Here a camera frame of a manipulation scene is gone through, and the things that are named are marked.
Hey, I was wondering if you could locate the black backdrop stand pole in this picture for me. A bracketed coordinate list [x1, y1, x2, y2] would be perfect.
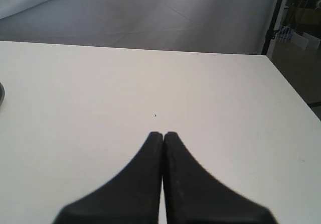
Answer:
[261, 0, 283, 56]

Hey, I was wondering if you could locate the white board on floor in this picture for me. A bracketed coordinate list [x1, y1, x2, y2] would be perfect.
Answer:
[290, 32, 320, 50]

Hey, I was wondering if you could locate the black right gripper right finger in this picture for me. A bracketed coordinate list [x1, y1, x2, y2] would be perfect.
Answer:
[163, 132, 276, 223]

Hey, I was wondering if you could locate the white wire rack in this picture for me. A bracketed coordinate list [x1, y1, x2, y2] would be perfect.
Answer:
[275, 26, 291, 44]

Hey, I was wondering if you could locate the round stainless steel plate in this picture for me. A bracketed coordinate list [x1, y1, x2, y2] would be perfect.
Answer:
[0, 83, 5, 106]

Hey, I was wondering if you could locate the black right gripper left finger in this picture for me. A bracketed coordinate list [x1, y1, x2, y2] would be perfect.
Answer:
[54, 132, 163, 223]

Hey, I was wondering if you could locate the grey backdrop cloth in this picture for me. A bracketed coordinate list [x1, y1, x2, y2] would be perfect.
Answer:
[1, 0, 276, 54]

